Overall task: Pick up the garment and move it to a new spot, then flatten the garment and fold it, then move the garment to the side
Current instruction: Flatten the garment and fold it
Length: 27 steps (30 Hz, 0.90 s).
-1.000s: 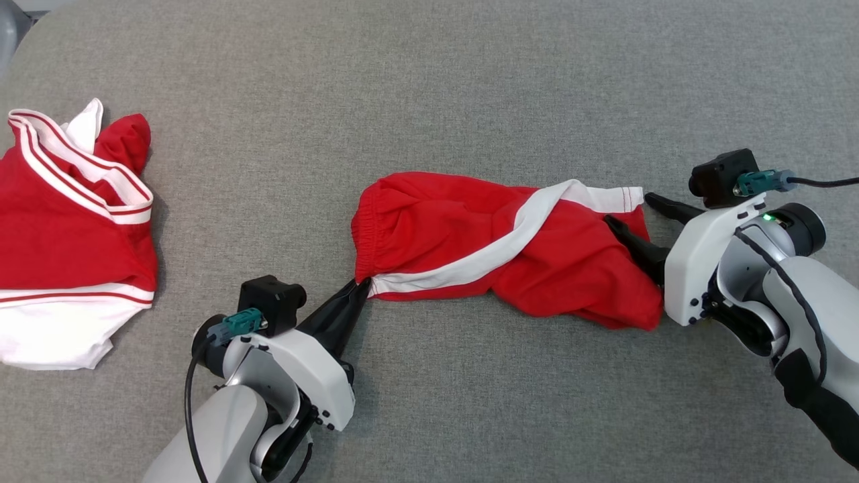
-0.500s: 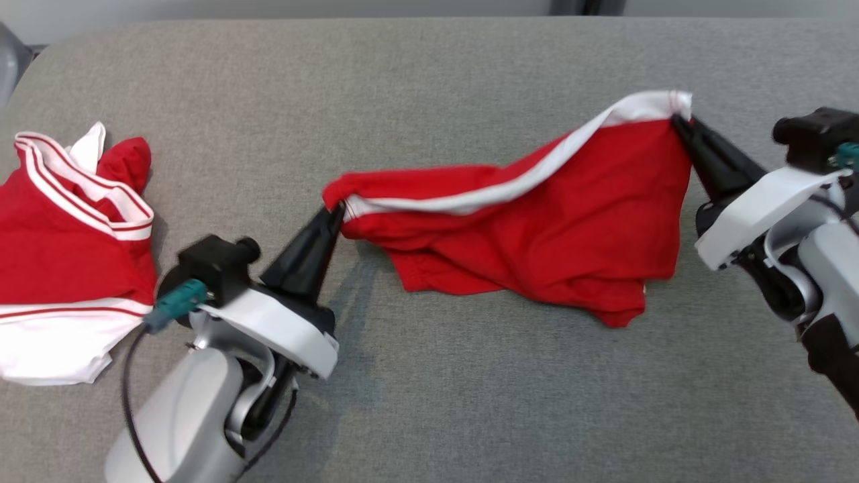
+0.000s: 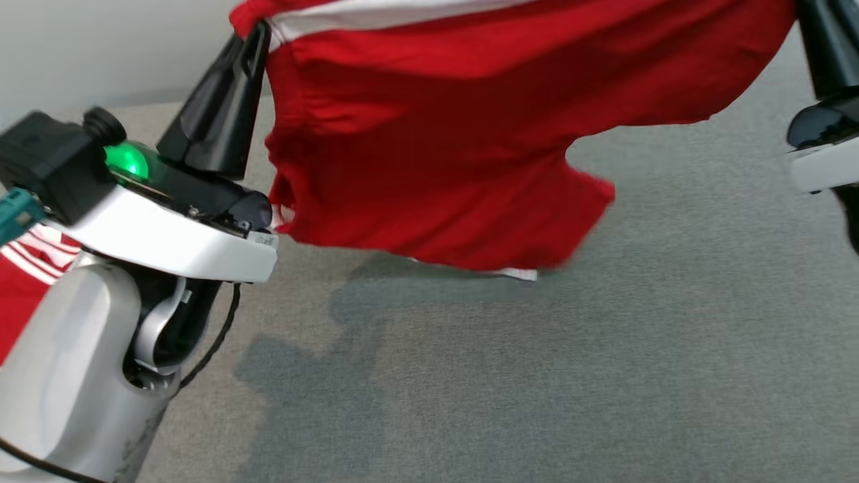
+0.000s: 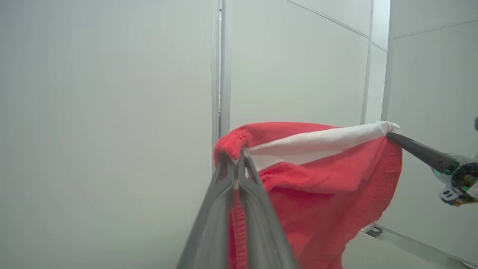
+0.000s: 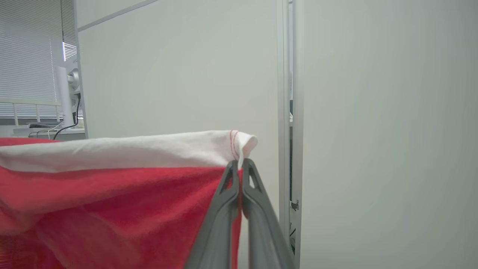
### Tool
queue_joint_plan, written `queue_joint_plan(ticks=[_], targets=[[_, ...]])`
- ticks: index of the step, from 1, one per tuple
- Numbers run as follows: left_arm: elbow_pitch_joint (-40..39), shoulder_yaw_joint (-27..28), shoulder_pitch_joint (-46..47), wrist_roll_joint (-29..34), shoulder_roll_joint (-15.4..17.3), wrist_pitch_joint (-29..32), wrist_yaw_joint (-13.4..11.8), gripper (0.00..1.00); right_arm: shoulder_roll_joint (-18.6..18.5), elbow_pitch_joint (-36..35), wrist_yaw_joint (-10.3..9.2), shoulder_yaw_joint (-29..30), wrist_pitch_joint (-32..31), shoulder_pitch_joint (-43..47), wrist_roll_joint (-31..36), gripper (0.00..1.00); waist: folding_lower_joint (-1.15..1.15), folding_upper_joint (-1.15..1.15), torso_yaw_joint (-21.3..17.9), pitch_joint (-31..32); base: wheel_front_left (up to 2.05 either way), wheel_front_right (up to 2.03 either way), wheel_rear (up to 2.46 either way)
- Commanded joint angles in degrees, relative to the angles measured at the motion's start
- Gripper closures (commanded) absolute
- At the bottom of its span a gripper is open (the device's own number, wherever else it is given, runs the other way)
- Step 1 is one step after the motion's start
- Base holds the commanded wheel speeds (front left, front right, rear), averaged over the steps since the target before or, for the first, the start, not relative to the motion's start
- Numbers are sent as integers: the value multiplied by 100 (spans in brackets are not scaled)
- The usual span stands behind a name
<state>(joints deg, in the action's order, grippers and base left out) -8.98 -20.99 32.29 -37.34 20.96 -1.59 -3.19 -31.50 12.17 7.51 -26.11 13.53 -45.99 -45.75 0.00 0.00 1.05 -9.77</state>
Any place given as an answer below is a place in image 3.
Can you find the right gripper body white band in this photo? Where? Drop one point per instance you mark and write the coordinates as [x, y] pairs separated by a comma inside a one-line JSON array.
[[829, 161]]

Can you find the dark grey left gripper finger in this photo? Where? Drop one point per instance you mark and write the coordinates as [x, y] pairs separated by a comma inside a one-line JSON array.
[[208, 114], [251, 87]]

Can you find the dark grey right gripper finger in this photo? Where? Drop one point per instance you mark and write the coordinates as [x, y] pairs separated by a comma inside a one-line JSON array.
[[851, 40], [822, 47]]

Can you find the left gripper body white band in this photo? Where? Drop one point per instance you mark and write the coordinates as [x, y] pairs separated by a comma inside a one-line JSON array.
[[174, 235]]

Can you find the red and white lettered jersey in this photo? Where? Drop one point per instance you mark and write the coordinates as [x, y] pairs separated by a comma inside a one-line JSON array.
[[20, 295]]

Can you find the red jersey with white trim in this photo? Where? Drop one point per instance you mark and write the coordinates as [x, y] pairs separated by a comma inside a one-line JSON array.
[[436, 134]]

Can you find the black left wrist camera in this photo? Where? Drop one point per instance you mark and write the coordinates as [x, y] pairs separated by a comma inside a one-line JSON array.
[[54, 161]]

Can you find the teal left camera connector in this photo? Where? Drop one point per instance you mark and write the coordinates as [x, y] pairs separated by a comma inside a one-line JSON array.
[[17, 215]]

